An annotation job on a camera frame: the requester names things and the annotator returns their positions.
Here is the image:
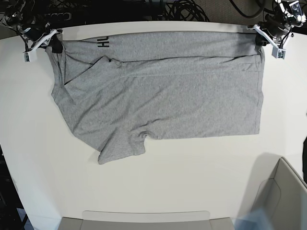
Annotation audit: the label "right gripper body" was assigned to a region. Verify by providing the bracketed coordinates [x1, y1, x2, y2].
[23, 23, 58, 48]

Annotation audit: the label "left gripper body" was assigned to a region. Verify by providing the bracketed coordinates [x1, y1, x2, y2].
[254, 21, 292, 47]

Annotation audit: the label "grey T-shirt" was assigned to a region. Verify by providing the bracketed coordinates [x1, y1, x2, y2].
[46, 32, 265, 164]

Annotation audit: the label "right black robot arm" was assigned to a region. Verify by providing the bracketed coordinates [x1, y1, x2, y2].
[0, 0, 63, 54]

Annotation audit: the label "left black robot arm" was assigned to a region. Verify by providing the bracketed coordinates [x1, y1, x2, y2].
[254, 0, 307, 48]

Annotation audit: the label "grey cardboard box right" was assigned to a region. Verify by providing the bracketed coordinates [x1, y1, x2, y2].
[248, 158, 307, 230]

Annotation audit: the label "grey cardboard box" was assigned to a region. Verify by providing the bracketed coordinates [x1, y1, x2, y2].
[248, 158, 307, 230]
[58, 210, 234, 230]

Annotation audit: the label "grey cardboard box bottom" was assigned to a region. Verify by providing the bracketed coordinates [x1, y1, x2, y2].
[58, 210, 234, 230]

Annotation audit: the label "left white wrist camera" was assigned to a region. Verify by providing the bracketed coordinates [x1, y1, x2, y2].
[272, 47, 286, 59]

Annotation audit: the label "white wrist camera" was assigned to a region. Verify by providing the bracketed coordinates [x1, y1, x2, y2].
[24, 50, 37, 62]
[272, 47, 286, 59]

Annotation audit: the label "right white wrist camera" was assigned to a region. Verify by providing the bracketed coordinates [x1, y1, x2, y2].
[24, 50, 37, 62]

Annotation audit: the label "coiled black cables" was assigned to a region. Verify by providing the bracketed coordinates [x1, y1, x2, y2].
[157, 0, 211, 23]

